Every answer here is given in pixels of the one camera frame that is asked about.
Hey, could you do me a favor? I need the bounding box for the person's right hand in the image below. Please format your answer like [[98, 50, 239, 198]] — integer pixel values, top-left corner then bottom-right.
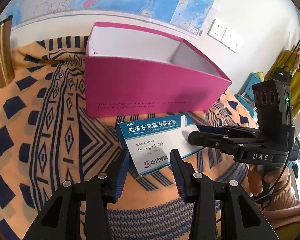
[[249, 166, 290, 198]]

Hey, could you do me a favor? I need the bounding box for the orange patterned tablecloth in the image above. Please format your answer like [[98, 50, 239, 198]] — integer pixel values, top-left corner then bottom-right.
[[0, 36, 265, 240]]

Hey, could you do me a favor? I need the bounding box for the teal white medicine box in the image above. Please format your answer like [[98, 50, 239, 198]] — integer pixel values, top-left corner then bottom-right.
[[115, 114, 204, 179]]

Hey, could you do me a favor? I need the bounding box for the gold thermos flask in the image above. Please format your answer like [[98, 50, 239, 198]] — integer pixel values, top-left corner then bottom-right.
[[0, 15, 15, 88]]

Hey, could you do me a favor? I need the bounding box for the blue plastic basket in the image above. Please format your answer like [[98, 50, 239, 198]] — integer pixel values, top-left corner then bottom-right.
[[235, 72, 264, 112]]

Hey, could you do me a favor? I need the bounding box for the pink cardboard box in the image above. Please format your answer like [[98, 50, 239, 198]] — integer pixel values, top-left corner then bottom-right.
[[84, 22, 232, 118]]

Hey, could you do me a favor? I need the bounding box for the colourful wall map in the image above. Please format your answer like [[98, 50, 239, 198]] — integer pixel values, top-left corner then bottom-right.
[[5, 0, 224, 37]]

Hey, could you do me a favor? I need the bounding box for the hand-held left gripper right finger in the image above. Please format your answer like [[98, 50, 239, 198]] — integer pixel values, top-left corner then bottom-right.
[[170, 149, 268, 240]]

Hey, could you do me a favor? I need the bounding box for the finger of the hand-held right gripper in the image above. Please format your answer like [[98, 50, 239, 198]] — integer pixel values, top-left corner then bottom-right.
[[197, 124, 262, 140], [188, 131, 243, 155]]

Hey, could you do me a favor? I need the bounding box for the person's right forearm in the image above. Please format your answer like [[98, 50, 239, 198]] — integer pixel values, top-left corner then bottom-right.
[[260, 175, 300, 240]]

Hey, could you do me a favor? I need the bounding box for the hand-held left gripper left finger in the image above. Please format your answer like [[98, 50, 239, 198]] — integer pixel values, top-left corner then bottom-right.
[[31, 149, 130, 240]]

